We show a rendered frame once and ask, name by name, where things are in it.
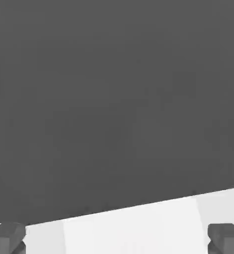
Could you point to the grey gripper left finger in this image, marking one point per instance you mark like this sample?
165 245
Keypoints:
5 238

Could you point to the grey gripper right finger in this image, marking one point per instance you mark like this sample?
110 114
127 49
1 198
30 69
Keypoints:
226 238

